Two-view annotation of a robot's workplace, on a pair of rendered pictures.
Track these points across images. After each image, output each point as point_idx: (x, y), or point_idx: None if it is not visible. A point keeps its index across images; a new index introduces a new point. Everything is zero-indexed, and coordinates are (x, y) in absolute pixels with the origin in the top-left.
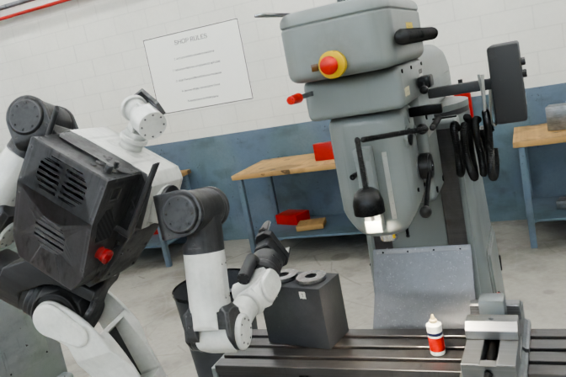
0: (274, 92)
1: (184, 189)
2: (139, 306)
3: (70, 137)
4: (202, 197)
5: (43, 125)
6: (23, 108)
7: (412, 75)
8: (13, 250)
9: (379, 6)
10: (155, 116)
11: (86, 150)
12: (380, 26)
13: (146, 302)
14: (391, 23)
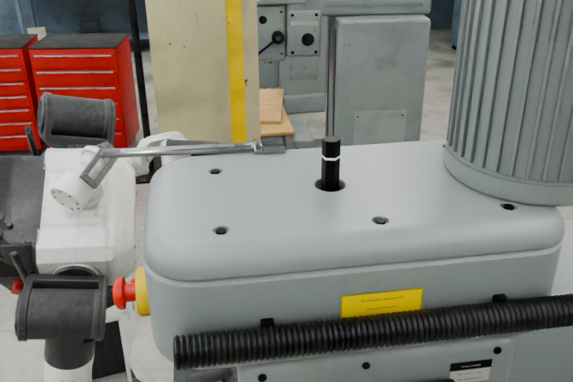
0: None
1: (28, 295)
2: (560, 211)
3: (25, 165)
4: (41, 314)
5: (43, 133)
6: (40, 106)
7: (369, 377)
8: (396, 112)
9: (160, 274)
10: (63, 193)
11: (14, 191)
12: (160, 305)
13: (572, 210)
14: (189, 311)
